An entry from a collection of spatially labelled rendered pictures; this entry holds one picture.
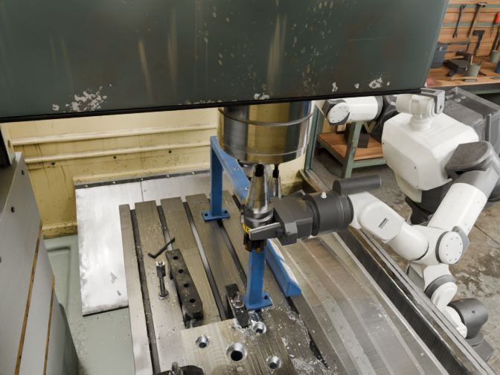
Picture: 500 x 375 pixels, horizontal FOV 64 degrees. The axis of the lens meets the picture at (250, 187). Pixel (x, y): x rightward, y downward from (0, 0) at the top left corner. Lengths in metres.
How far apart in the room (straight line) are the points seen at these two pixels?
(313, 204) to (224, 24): 0.44
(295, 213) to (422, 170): 0.58
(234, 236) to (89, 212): 0.66
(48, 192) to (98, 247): 0.34
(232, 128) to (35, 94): 0.28
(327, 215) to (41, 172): 1.31
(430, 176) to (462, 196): 0.18
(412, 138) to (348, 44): 0.78
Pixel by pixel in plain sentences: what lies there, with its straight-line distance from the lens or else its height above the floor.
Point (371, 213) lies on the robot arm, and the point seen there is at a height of 1.35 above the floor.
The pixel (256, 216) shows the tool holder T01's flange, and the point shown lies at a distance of 0.74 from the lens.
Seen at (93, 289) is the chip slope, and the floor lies 0.66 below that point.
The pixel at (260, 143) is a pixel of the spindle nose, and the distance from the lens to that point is 0.61.
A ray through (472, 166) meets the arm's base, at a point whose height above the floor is 1.33.
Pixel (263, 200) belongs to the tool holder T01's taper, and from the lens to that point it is 0.74.
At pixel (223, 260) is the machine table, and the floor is 0.90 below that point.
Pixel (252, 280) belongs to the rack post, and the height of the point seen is 1.01.
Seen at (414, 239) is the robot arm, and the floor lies 1.24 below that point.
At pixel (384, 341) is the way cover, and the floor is 0.73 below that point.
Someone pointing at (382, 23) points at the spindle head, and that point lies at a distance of 0.58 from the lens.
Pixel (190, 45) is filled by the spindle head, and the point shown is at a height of 1.70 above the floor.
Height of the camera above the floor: 1.81
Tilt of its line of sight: 32 degrees down
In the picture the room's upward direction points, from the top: 3 degrees clockwise
